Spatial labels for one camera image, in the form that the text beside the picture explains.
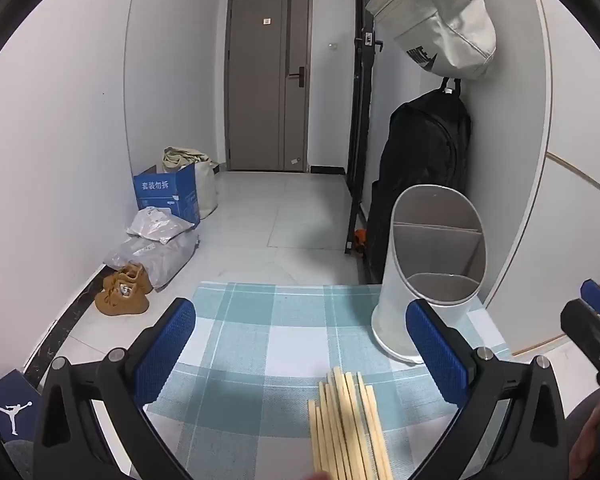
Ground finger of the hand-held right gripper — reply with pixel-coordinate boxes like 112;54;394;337
560;299;600;391
580;279;600;317

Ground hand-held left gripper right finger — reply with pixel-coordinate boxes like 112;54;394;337
405;299;568;480

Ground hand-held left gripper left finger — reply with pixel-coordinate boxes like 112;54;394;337
32;297;197;480

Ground white oval utensil holder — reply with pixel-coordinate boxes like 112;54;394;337
371;185;487;363

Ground pile of wooden chopsticks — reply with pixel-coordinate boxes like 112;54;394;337
307;366;395;480

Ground person's right hand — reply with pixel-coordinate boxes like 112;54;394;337
569;402;600;467

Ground person's right leg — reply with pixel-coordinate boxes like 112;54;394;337
562;395;600;480

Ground person's leg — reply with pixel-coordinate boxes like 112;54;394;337
562;395;600;480
4;439;37;480

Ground large grey plastic package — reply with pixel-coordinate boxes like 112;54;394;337
103;232;201;292

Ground teal plaid tablecloth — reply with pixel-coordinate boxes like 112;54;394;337
145;281;512;480

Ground small grey plastic package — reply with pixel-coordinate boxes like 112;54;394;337
126;207;195;246

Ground blue cardboard box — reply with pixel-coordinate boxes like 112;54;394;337
133;161;202;228

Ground dark blue shoe box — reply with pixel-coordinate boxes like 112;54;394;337
0;369;41;453

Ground person's left leg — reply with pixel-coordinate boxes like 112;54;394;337
4;439;37;480

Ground black backpack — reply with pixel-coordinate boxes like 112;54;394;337
367;77;473;283

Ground black metal door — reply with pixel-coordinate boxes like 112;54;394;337
345;0;383;256

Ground grey-brown door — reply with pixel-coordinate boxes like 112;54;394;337
228;0;313;173

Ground beige hanging bag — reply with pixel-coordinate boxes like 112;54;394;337
365;0;497;81

